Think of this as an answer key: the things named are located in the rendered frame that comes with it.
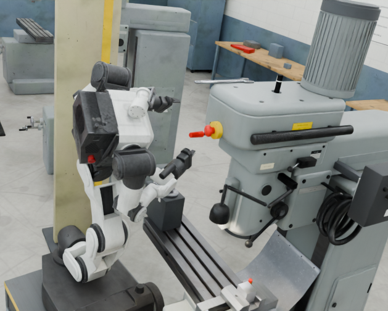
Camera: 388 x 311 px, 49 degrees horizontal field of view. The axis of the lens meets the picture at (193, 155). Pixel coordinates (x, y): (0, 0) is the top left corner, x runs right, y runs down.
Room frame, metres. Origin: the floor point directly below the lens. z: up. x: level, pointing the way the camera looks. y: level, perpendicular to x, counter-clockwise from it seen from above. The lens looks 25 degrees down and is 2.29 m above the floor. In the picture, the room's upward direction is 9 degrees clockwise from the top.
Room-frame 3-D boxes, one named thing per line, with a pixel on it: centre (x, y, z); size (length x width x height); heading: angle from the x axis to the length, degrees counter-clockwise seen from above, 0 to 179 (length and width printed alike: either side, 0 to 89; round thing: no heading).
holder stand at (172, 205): (1.97, 0.12, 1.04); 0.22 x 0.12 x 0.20; 37
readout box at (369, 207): (1.36, -0.69, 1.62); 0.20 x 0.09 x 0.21; 124
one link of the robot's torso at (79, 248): (1.84, 0.48, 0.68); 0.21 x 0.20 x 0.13; 42
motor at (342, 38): (1.61, -0.46, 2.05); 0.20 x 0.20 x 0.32
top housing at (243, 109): (1.48, -0.26, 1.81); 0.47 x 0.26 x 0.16; 124
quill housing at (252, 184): (1.47, -0.25, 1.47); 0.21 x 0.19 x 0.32; 34
